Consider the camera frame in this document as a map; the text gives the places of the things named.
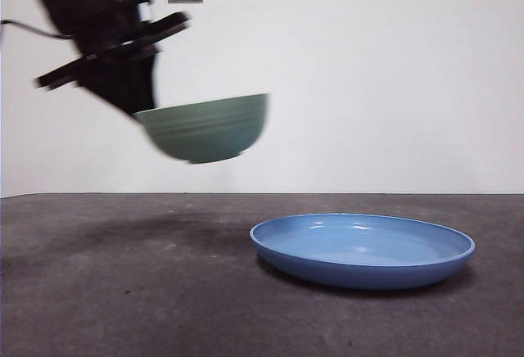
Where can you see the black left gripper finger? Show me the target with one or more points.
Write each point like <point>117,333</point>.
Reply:
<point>118,91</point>
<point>141,82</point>

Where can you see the green ribbed bowl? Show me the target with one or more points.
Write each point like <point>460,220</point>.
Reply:
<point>209,136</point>

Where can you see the blue round plate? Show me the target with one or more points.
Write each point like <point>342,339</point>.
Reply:
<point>360,269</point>

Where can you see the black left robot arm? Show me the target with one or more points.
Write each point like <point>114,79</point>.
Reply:
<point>92,21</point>

